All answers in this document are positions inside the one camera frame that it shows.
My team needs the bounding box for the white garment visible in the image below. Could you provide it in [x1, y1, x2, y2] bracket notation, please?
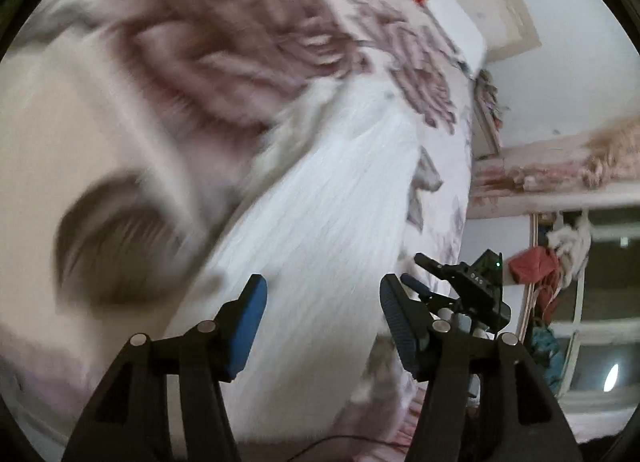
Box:
[162, 80, 422, 444]

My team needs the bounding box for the floral printed bed sheet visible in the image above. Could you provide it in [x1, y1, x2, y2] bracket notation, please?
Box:
[0, 0, 475, 462]

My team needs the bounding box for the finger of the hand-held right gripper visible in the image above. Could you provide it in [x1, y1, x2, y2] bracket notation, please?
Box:
[400, 273, 463, 314]
[413, 253, 457, 285]

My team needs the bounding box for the white crumpled cloth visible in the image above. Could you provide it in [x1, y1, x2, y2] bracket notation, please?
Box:
[544, 211, 593, 288]

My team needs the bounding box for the black cable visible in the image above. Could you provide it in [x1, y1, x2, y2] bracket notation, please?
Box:
[289, 434, 407, 462]

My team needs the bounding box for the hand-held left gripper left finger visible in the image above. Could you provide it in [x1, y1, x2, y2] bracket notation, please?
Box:
[61, 273, 268, 462]

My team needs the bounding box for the cluttered wall shelf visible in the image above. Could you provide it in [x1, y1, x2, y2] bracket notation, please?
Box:
[469, 115, 640, 219]

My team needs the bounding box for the pink cloth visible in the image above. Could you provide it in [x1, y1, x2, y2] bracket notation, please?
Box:
[508, 246, 562, 289]

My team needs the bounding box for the white pillow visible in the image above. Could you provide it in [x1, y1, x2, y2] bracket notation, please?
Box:
[426, 0, 488, 74]

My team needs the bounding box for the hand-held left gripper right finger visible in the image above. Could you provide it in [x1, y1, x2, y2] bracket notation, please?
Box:
[379, 273, 584, 462]

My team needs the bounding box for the teal cloth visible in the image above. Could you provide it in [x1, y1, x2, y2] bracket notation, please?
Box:
[530, 326, 567, 393]

